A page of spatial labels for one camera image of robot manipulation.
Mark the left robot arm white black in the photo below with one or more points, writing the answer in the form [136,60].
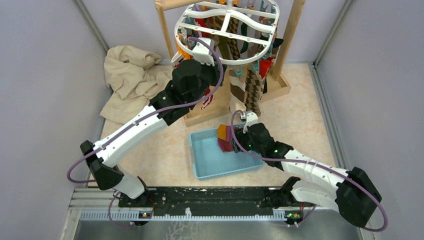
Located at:
[188,85]

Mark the beige crumpled cloth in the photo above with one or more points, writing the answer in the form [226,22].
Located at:
[135,77]

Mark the red white striped sock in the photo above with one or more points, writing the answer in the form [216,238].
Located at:
[207,102]

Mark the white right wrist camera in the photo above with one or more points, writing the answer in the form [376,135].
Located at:
[250,118]

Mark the red sock at right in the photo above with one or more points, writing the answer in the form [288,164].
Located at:
[264,66]

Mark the cream brown patch sock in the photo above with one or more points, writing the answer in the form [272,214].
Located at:
[237,92]

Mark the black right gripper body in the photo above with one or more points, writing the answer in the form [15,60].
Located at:
[246,144]

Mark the wooden hanger stand frame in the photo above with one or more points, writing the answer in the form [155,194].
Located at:
[275,84]

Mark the white plastic sock hanger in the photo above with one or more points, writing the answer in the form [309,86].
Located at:
[259,20]

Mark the teal hanger clip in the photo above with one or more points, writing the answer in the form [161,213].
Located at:
[238,71]

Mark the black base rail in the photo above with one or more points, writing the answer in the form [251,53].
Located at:
[190,204]

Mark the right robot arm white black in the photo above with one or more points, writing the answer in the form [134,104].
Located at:
[350,193]

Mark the brown green argyle sock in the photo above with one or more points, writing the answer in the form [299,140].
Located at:
[254,87]

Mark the light blue plastic basket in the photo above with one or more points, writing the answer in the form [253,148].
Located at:
[210,162]

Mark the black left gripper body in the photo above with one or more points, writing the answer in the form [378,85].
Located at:
[210,75]

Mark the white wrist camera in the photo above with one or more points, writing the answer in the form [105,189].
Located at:
[201,53]
[250,118]

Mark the maroon purple yellow sock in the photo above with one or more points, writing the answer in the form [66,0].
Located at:
[224,138]

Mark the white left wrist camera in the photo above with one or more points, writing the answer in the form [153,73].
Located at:
[201,53]

